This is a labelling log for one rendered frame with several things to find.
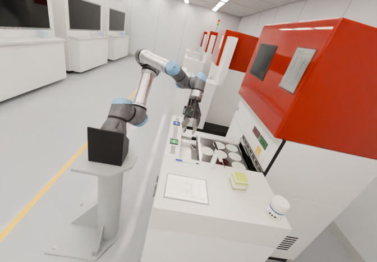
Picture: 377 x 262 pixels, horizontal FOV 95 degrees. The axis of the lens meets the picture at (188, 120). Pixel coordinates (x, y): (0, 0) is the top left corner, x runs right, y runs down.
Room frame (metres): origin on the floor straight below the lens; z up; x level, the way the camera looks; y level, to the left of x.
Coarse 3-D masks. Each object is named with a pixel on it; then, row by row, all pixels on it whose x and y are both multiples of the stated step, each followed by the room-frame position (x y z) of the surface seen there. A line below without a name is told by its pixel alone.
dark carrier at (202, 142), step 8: (200, 144) 1.12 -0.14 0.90; (208, 144) 1.15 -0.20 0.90; (224, 144) 1.21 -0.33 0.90; (232, 144) 1.24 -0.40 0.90; (200, 152) 1.02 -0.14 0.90; (224, 152) 1.10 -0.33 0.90; (240, 152) 1.16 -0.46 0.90; (200, 160) 0.93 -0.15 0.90; (208, 160) 0.95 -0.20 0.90; (216, 160) 0.97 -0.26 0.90; (224, 160) 1.00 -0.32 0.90; (232, 160) 1.02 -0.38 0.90; (240, 160) 1.05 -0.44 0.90
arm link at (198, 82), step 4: (200, 72) 1.04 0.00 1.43; (196, 76) 1.02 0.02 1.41; (200, 76) 1.02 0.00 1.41; (204, 76) 1.03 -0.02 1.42; (192, 80) 1.02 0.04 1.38; (196, 80) 1.01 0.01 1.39; (200, 80) 1.01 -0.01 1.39; (204, 80) 1.02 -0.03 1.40; (192, 84) 1.01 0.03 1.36; (196, 84) 1.00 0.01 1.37; (200, 84) 1.00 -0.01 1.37; (204, 84) 1.02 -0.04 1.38; (192, 88) 1.00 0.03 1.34; (196, 88) 0.98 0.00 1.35; (200, 88) 0.99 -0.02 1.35; (204, 88) 1.02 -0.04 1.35
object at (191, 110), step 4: (188, 100) 0.93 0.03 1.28; (192, 100) 0.94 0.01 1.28; (196, 100) 0.96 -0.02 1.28; (200, 100) 0.96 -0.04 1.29; (188, 104) 0.93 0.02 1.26; (192, 104) 0.94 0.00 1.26; (196, 104) 0.96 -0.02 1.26; (184, 108) 0.91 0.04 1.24; (188, 108) 0.91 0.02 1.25; (192, 108) 0.90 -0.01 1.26; (196, 108) 0.91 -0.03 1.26; (188, 112) 0.89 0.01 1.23; (192, 112) 0.89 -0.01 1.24; (196, 112) 0.93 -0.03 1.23; (188, 116) 0.93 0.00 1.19; (192, 116) 0.88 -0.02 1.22; (196, 116) 0.92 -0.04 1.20
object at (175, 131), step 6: (174, 120) 1.28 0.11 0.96; (180, 120) 1.30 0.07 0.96; (174, 126) 1.18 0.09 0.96; (180, 126) 1.20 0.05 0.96; (174, 132) 1.09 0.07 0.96; (180, 132) 1.11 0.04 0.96; (168, 138) 0.99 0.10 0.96; (174, 138) 1.02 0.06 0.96; (180, 138) 1.03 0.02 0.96; (168, 144) 0.92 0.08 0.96; (180, 144) 0.96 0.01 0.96; (168, 150) 0.86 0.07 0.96; (174, 150) 0.88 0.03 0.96; (162, 162) 0.87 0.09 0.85
